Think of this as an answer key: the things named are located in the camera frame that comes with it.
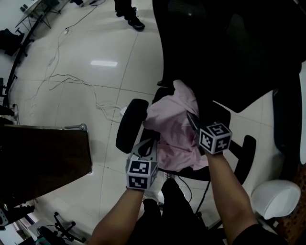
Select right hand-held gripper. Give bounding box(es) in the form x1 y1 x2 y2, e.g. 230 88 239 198
186 111 233 156

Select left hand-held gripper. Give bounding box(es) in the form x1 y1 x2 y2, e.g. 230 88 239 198
126 138 159 191

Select pink cloth garment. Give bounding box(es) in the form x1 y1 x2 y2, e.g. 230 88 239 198
142 80 208 172

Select person's left forearm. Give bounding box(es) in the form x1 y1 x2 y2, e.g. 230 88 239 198
89 186 149 245

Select person's right forearm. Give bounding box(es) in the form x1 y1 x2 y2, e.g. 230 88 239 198
205 149 260 245

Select person's black trousers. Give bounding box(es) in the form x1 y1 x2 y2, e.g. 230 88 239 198
136 178 208 245

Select black mesh office chair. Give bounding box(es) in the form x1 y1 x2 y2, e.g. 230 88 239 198
116 0 306 232

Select person's black shirt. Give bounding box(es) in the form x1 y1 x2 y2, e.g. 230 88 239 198
231 223 289 245

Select wooden table with metal legs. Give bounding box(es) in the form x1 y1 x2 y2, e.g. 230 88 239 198
15 0 70 30

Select black cable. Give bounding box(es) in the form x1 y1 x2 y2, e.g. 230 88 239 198
175 176 212 215

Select white floor cable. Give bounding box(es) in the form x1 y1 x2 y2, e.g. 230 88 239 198
23 23 127 123

